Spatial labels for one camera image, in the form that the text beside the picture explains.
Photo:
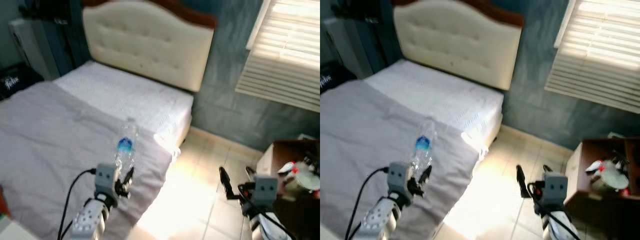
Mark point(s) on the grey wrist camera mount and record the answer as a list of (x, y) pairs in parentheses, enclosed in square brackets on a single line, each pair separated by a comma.
[(106, 177), (556, 189), (398, 176), (265, 189)]

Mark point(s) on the black Felix bag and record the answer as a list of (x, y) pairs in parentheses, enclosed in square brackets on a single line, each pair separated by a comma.
[(15, 82), (332, 80)]

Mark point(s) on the tall white box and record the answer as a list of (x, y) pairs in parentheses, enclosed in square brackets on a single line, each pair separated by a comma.
[(340, 45), (30, 45)]

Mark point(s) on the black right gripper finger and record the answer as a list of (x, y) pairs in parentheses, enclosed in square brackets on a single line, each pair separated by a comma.
[(226, 184), (522, 182), (547, 170), (250, 173)]

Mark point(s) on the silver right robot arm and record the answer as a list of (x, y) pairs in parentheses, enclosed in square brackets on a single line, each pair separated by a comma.
[(267, 222), (557, 222)]

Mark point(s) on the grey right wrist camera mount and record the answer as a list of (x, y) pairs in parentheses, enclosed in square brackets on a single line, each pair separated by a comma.
[(265, 189), (556, 189)]

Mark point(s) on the white and red item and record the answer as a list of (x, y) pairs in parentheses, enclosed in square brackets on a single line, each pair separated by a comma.
[(287, 167), (595, 166)]

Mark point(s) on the brown wooden headboard frame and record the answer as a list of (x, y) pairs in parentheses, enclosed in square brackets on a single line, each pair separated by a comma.
[(200, 20), (510, 19)]

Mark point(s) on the round white jar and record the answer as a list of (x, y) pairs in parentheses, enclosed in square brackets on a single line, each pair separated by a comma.
[(614, 181), (307, 182)]

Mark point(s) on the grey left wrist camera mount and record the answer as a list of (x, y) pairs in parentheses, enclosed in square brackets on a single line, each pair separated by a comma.
[(106, 177), (398, 176)]

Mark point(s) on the clear plastic water bottle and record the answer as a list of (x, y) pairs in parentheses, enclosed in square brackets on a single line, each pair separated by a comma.
[(422, 145), (125, 145)]

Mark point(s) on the white window blind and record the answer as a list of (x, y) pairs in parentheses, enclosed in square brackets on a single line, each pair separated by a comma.
[(595, 55), (285, 55)]

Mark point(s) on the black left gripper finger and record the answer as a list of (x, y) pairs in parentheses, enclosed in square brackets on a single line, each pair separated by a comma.
[(130, 177), (426, 175)]

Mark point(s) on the grey bed blanket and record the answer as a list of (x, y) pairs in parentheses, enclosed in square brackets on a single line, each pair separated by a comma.
[(360, 135), (50, 140)]

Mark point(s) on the cream tufted headboard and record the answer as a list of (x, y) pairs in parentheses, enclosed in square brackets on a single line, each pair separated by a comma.
[(460, 45), (150, 45)]

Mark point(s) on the brown wooden nightstand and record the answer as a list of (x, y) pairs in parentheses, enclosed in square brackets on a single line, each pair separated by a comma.
[(285, 150), (595, 150)]

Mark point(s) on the white patterned mattress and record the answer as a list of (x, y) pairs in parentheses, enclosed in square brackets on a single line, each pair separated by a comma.
[(435, 95), (125, 95)]

